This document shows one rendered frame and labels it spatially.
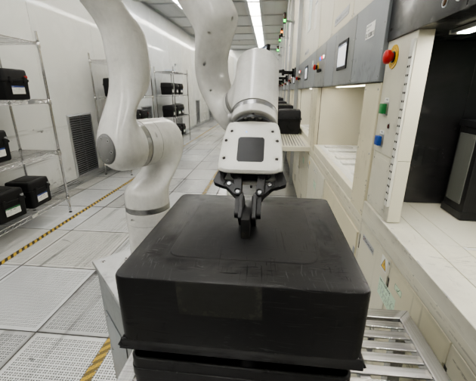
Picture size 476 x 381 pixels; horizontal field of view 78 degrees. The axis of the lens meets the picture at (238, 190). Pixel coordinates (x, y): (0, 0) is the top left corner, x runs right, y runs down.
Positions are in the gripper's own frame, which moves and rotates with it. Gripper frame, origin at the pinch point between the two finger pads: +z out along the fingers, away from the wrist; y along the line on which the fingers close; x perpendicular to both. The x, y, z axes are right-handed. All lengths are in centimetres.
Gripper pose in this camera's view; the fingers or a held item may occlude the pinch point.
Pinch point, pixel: (248, 210)
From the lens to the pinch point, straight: 45.3
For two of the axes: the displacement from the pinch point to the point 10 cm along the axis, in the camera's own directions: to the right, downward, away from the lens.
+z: -0.8, 8.9, -4.4
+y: 9.9, 0.4, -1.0
